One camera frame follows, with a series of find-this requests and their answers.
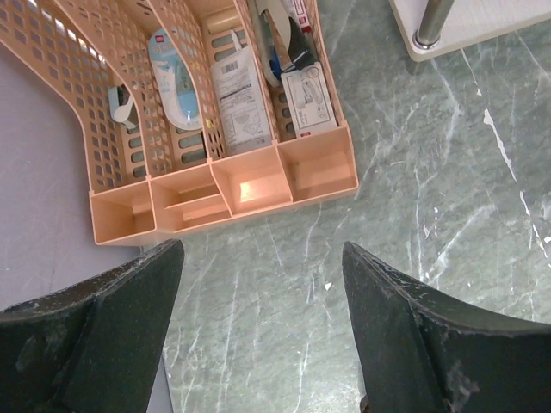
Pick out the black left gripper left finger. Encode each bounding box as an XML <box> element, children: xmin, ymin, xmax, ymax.
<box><xmin>1</xmin><ymin>239</ymin><xmax>184</xmax><ymax>412</ymax></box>

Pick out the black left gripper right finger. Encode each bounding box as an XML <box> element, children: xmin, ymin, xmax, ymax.
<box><xmin>342</xmin><ymin>242</ymin><xmax>550</xmax><ymax>412</ymax></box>

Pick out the white two-tier shelf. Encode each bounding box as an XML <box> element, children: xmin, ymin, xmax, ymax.
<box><xmin>389</xmin><ymin>0</ymin><xmax>550</xmax><ymax>62</ymax></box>

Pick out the orange plastic file organizer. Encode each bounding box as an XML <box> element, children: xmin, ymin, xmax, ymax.
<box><xmin>1</xmin><ymin>1</ymin><xmax>359</xmax><ymax>246</ymax></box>

